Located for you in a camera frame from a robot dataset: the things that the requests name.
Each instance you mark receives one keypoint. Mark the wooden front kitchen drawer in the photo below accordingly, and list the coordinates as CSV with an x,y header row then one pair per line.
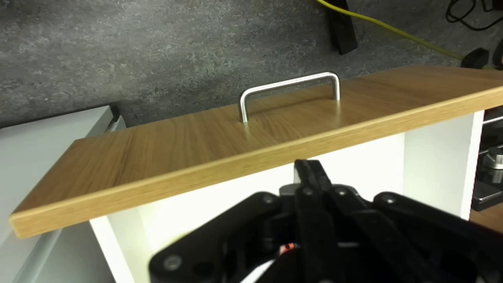
x,y
183,150

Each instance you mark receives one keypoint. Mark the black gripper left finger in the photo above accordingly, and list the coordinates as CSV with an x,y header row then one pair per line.
x,y
309,230

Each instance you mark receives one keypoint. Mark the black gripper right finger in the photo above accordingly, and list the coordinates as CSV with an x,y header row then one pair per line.
x,y
398,236

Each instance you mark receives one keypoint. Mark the black desk frame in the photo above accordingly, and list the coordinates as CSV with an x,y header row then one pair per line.
x,y
343,26

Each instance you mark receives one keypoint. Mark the wooden base cabinet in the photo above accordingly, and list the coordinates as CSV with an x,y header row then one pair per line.
x,y
489,218

